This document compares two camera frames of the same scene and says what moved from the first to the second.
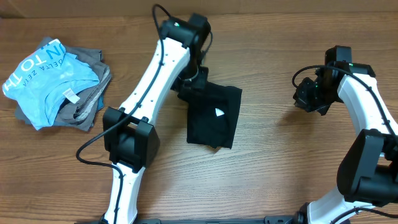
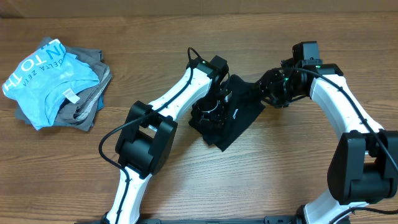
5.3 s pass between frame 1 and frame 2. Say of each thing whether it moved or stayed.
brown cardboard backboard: stayed
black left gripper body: moved
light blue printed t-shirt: stayed
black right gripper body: moved
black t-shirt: moved
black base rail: stayed
